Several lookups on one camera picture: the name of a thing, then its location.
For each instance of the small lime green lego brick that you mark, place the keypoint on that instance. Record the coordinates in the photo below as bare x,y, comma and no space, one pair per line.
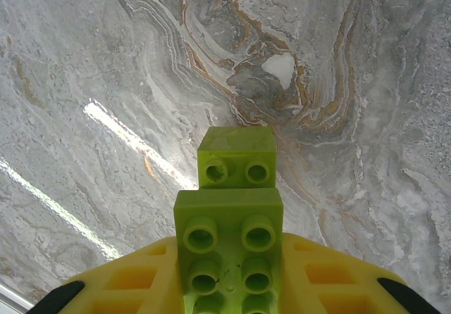
236,145

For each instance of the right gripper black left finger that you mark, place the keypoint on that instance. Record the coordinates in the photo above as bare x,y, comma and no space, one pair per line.
60,298

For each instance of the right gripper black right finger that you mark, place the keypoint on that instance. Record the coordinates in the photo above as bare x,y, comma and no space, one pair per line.
405,298

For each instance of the orange-yellow lego carrot piece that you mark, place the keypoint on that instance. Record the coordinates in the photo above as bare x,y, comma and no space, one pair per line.
167,279

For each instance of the long lime green lego brick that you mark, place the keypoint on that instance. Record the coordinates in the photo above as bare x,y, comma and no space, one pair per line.
229,208

